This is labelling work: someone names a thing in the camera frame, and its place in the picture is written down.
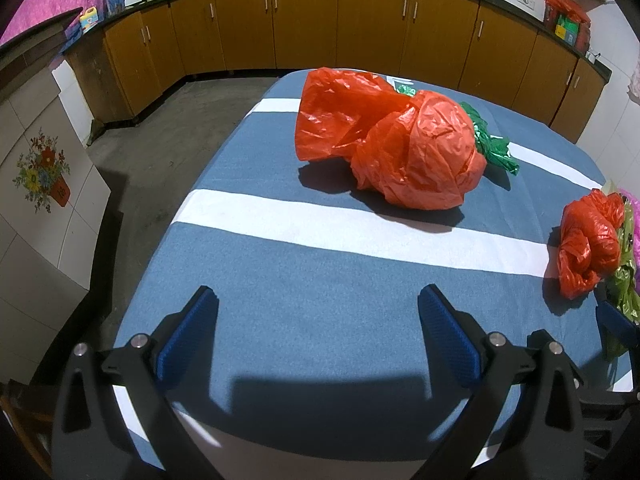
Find large red plastic bag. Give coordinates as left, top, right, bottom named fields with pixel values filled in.
left=294, top=67, right=487, bottom=210

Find green plastic bag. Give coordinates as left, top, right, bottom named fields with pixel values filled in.
left=369, top=88, right=518, bottom=193

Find colourful box on counter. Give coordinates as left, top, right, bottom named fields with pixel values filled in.
left=79, top=6, right=100, bottom=34

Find white flower decal cabinet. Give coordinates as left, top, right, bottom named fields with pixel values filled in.
left=1, top=67, right=111, bottom=384

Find magenta plastic bag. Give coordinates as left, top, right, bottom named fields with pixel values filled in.
left=618, top=188, right=639, bottom=289

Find small red plastic bag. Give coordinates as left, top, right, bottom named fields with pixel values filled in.
left=556, top=188, right=625, bottom=300

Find blue white striped cloth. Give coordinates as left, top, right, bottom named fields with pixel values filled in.
left=116, top=72, right=631, bottom=479

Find red bag with boxes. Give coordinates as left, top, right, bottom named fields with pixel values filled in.
left=544, top=0, right=591, bottom=54

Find lower orange kitchen cabinets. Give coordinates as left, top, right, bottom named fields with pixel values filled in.
left=64, top=0, right=611, bottom=141

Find olive paw print bag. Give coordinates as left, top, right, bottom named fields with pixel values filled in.
left=603, top=180, right=639, bottom=359

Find pink floral hanging cloth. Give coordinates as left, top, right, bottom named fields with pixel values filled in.
left=628, top=65, right=640, bottom=104

